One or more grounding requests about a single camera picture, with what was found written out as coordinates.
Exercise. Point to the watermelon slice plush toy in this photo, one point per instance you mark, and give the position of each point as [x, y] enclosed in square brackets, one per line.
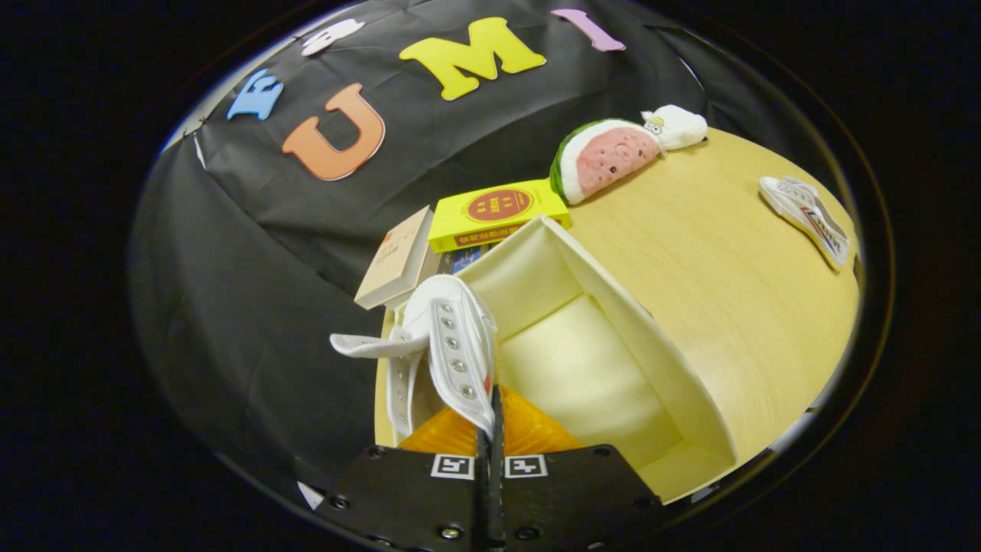
[613, 157]

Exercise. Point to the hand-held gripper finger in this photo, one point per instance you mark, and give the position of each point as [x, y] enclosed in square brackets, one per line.
[498, 510]
[484, 506]

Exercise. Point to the white plush toy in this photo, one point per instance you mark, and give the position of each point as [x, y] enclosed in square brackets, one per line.
[682, 126]

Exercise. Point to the yellow book with red circle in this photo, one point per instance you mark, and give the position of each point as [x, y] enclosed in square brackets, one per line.
[498, 207]

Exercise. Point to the cream fabric storage box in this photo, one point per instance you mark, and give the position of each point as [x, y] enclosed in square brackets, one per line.
[582, 368]

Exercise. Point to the white canvas shoe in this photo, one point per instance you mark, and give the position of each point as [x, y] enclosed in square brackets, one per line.
[452, 322]
[805, 211]

